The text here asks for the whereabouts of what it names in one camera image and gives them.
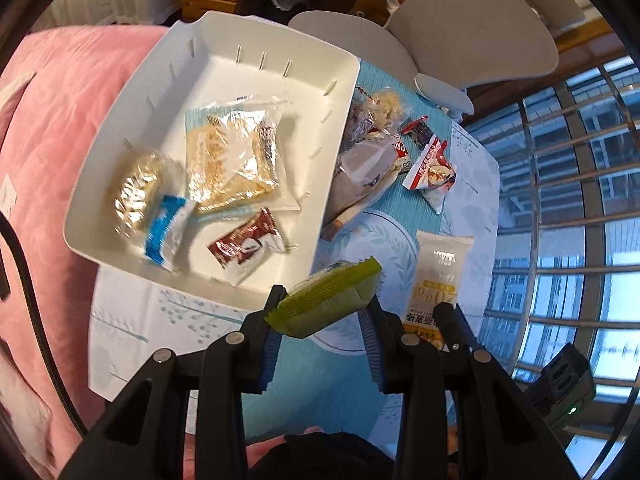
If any teal striped table runner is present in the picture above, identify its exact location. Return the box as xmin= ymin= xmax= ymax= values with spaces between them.
xmin=240 ymin=60 xmax=456 ymax=441

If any brown and white snack packet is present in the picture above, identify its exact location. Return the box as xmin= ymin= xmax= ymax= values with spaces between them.
xmin=207 ymin=207 xmax=291 ymax=286

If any white and brown bread packet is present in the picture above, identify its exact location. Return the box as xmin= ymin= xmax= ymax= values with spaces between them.
xmin=320 ymin=130 xmax=401 ymax=243

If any white and orange bar packet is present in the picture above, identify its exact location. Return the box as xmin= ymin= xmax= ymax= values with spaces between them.
xmin=402 ymin=230 xmax=475 ymax=351

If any round rice cake clear packet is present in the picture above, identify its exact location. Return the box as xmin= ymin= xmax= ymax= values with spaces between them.
xmin=112 ymin=151 xmax=188 ymax=241

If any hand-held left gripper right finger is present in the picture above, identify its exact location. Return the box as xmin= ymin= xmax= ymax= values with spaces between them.
xmin=357 ymin=294 xmax=583 ymax=480

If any person's pink garment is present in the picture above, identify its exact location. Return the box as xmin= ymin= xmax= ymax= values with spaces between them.
xmin=240 ymin=425 xmax=326 ymax=480

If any pink cartoon pillow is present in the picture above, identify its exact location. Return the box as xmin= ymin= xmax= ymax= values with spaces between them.
xmin=0 ymin=25 xmax=186 ymax=480

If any clear packet of square biscuits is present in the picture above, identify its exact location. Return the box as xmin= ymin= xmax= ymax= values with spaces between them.
xmin=184 ymin=97 xmax=301 ymax=216

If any black cable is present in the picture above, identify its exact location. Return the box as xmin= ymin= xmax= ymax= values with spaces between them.
xmin=0 ymin=210 xmax=86 ymax=436

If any white red-edged biscuit packet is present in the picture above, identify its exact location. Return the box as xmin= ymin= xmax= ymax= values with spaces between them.
xmin=372 ymin=132 xmax=417 ymax=183

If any white plate with leaf rim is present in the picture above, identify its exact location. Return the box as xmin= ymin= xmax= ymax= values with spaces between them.
xmin=307 ymin=210 xmax=426 ymax=353

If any person's black garment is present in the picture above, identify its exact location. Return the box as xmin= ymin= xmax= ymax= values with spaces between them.
xmin=247 ymin=430 xmax=396 ymax=480

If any grey office chair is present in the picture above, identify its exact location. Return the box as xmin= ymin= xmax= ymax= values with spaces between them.
xmin=289 ymin=0 xmax=583 ymax=121

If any white plastic tray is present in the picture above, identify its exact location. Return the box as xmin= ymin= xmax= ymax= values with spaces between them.
xmin=62 ymin=10 xmax=362 ymax=313

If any round puff in twisted wrap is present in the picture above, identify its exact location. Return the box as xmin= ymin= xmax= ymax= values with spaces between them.
xmin=367 ymin=89 xmax=413 ymax=133

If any small blue snack packet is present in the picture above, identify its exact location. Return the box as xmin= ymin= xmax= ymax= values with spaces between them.
xmin=144 ymin=194 xmax=198 ymax=273

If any red and white picture packet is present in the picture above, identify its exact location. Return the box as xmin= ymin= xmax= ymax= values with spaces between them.
xmin=401 ymin=136 xmax=458 ymax=216

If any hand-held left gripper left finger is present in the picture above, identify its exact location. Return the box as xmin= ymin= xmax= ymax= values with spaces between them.
xmin=59 ymin=284 xmax=290 ymax=480

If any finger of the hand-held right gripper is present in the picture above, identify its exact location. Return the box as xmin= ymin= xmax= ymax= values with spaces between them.
xmin=439 ymin=302 xmax=482 ymax=357

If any small dark snack packet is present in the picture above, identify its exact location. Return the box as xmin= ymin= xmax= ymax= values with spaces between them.
xmin=401 ymin=116 xmax=436 ymax=150

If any small green snack packet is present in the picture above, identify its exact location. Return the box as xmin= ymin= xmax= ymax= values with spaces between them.
xmin=265 ymin=256 xmax=383 ymax=340

